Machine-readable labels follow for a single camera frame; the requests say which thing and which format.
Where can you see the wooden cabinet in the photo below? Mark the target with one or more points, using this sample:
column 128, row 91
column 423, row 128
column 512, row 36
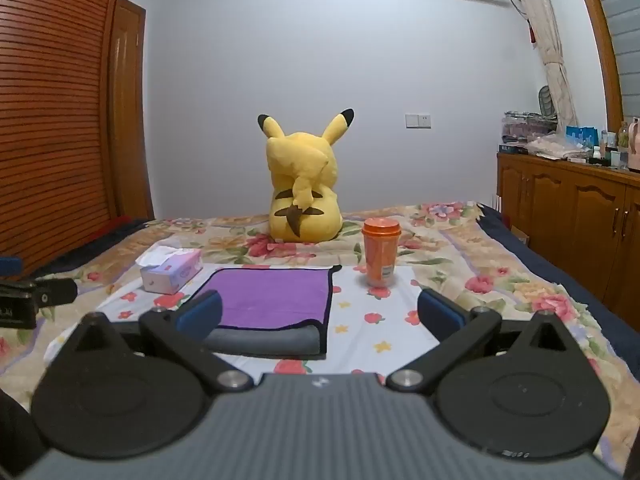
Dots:
column 575, row 210

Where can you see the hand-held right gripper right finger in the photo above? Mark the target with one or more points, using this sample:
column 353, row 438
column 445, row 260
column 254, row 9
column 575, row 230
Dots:
column 439, row 312

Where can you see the blue box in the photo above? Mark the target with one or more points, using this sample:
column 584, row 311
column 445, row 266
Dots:
column 582, row 139

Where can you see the dark blue bed sheet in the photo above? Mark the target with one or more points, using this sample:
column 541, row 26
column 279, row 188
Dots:
column 565, row 270

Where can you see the orange lidded cup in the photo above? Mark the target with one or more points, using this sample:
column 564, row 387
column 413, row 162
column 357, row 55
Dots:
column 381, row 255

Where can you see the yellow plush toy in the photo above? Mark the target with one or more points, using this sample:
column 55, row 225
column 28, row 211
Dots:
column 302, row 187

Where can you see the wooden louvered wardrobe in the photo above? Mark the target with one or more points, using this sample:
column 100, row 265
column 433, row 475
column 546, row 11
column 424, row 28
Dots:
column 55, row 110

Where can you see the white wall switch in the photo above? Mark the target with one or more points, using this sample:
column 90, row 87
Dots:
column 418, row 120

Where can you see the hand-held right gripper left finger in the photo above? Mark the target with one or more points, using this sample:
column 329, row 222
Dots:
column 202, row 311

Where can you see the cream curtain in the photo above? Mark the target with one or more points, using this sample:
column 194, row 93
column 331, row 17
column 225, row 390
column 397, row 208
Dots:
column 547, row 40

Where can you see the pink bottle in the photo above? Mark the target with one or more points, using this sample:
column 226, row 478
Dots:
column 635, row 145

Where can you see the floral blanket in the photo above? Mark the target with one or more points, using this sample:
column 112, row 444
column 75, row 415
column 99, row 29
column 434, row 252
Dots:
column 500, row 270

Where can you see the wooden window frame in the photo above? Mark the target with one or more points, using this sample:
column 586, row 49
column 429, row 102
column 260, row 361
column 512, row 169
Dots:
column 602, row 45

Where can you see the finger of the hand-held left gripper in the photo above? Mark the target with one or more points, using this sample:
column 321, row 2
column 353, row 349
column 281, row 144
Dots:
column 40, row 292
column 10, row 266

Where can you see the folded cloth pile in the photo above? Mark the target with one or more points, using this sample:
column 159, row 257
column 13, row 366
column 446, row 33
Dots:
column 557, row 147

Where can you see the pink tissue box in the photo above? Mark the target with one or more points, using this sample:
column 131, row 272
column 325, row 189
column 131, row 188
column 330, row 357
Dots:
column 170, row 271

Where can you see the cardboard box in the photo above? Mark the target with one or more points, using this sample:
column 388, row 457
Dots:
column 520, row 235

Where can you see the grey window blind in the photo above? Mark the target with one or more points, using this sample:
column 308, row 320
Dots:
column 625, row 20

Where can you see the purple grey towel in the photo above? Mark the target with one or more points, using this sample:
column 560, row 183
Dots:
column 272, row 296

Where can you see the wooden door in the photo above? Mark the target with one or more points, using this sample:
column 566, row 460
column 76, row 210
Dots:
column 131, row 110

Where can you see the clear storage box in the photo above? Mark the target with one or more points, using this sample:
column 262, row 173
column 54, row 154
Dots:
column 527, row 127

